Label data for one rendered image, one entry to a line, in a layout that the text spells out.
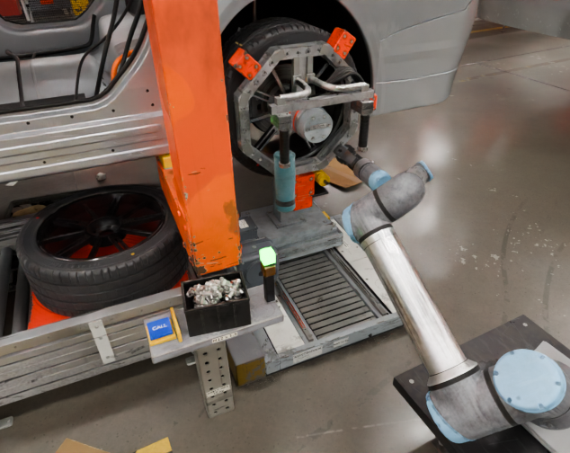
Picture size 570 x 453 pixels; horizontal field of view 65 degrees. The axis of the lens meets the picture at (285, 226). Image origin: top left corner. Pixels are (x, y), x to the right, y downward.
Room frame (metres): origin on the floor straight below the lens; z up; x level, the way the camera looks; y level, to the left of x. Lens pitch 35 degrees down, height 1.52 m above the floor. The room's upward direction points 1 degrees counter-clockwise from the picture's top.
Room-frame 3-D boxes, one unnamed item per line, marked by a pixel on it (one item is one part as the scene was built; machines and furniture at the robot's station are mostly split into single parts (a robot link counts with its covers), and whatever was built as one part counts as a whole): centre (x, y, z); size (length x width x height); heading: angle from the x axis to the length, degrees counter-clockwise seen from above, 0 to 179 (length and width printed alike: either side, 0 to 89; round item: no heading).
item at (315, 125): (1.74, -0.10, 0.85); 0.21 x 0.14 x 0.14; 23
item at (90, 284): (1.53, 0.75, 0.39); 0.66 x 0.66 x 0.24
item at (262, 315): (1.04, 0.24, 0.44); 0.43 x 0.17 x 0.03; 113
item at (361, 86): (1.73, -0.21, 1.03); 0.19 x 0.18 x 0.11; 23
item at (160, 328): (0.97, 0.40, 0.47); 0.07 x 0.07 x 0.02; 23
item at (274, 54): (1.80, -0.07, 0.85); 0.54 x 0.07 x 0.54; 113
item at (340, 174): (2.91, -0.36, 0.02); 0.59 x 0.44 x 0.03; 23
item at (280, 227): (1.96, 0.00, 0.32); 0.40 x 0.30 x 0.28; 113
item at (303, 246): (1.96, 0.00, 0.13); 0.50 x 0.36 x 0.10; 113
